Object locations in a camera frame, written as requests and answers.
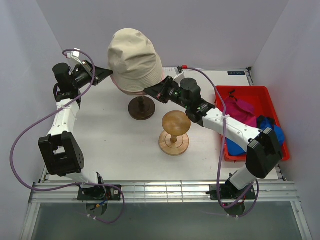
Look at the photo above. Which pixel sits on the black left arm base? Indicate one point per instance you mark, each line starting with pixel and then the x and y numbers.
pixel 98 192

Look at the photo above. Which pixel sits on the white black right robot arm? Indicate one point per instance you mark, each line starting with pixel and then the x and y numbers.
pixel 263 150

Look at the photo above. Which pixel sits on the cream mannequin head stand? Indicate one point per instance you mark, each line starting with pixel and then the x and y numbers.
pixel 141 108

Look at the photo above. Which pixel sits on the cream bucket hat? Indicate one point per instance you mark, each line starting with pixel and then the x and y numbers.
pixel 131 53

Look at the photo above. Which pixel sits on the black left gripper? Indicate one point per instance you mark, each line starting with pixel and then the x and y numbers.
pixel 91 73

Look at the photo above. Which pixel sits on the red plastic bin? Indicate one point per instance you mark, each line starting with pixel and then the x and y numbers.
pixel 260 98

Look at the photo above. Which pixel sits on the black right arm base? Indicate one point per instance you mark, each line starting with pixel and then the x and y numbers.
pixel 228 192

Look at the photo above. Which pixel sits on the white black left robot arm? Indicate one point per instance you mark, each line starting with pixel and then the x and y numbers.
pixel 60 151

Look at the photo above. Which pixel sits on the magenta cap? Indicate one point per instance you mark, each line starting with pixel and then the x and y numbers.
pixel 240 110

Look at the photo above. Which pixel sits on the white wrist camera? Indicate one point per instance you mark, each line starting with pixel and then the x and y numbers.
pixel 180 73
pixel 75 57

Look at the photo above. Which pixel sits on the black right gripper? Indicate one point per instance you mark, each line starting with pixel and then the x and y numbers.
pixel 164 88

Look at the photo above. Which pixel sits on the light wooden hat stand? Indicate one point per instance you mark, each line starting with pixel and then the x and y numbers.
pixel 174 140

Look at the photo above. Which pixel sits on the pink bucket hat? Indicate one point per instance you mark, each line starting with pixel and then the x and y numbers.
pixel 138 83

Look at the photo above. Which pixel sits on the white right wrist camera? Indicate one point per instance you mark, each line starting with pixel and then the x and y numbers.
pixel 180 73

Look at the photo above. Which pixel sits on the aluminium front rail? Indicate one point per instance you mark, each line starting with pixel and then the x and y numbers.
pixel 171 192

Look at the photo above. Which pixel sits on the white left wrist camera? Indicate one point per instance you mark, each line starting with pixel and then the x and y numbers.
pixel 75 57

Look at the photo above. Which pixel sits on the blue hat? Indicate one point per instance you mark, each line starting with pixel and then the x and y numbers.
pixel 261 122

